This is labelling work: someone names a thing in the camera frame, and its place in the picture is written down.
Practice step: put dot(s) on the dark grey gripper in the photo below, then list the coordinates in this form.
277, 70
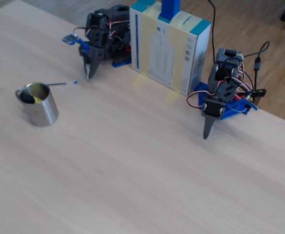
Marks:
95, 56

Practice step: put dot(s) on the leader arm gripper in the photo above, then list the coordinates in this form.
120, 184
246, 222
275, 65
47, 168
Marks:
212, 109

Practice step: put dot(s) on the blue capped ballpoint pen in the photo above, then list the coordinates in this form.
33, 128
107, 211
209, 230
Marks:
59, 84

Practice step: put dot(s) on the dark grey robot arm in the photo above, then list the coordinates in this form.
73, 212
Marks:
113, 14

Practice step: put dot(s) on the yellow paper inside cup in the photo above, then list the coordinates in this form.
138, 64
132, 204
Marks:
38, 100

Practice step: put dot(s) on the silver metal cup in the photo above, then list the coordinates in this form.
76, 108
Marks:
42, 112

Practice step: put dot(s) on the black object inside cup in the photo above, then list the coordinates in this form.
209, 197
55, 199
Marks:
26, 98

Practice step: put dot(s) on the yellow masking tape strip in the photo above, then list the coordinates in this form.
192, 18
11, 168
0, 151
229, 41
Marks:
179, 61
146, 48

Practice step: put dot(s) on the white and teal cardboard box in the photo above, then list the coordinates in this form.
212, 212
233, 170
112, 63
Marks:
157, 61

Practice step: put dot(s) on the blue camera mount bracket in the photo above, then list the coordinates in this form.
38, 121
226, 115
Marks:
84, 46

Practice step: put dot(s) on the blue robot arm base plate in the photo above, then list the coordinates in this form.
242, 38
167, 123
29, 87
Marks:
120, 63

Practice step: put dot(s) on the small wrist camera board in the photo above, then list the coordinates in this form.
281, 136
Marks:
69, 39

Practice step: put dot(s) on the blue plastic post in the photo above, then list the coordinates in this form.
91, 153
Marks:
169, 8

